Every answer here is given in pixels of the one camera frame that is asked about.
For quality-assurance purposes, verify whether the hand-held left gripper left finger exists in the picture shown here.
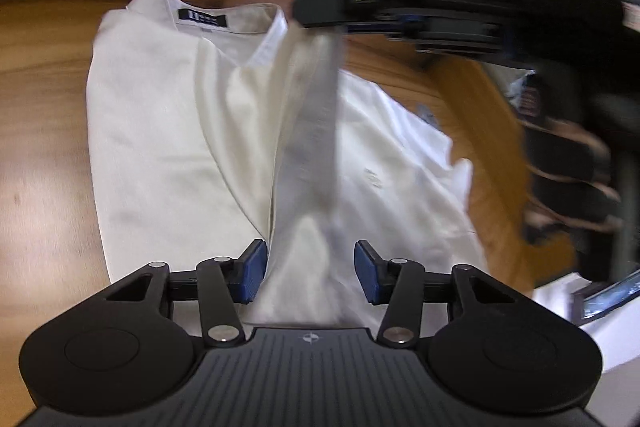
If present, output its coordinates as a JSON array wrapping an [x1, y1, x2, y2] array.
[[105, 238, 268, 349]]

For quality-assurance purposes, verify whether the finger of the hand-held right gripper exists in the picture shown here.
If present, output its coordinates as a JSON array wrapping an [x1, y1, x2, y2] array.
[[292, 0, 427, 40]]

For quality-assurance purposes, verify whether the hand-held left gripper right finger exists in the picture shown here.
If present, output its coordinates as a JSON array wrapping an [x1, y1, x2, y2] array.
[[354, 239, 521, 350]]

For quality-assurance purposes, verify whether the cream white collared shirt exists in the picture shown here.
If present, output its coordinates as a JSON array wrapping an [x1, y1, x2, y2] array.
[[86, 0, 493, 328]]

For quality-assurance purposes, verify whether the person's right hand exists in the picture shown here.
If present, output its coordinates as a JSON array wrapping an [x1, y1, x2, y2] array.
[[520, 116, 623, 249]]

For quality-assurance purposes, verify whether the dark framed window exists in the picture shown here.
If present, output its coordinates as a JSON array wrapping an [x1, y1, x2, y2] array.
[[570, 267, 640, 325]]

